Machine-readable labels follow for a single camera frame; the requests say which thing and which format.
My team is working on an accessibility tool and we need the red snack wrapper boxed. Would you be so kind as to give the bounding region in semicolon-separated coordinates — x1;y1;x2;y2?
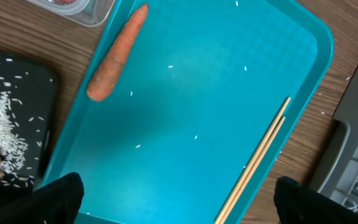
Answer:
48;0;76;5

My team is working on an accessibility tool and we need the orange carrot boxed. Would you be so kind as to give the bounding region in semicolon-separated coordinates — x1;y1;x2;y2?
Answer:
86;3;149;101

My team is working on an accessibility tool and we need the teal serving tray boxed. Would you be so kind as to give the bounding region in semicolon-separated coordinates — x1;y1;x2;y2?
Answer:
43;0;334;223

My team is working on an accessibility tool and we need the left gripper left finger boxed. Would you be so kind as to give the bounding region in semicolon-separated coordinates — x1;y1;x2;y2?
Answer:
0;172;85;224

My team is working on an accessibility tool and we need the black tray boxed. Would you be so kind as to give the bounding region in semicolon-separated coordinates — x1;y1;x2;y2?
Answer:
0;46;58;200

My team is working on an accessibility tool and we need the wooden chopstick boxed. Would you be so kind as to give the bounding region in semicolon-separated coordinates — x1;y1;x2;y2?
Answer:
218;116;287;224
214;97;291;224

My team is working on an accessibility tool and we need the clear plastic bin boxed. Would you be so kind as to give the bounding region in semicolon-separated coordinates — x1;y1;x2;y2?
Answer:
27;0;116;27

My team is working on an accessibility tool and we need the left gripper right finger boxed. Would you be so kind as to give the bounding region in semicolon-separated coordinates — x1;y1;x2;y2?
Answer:
273;176;358;224

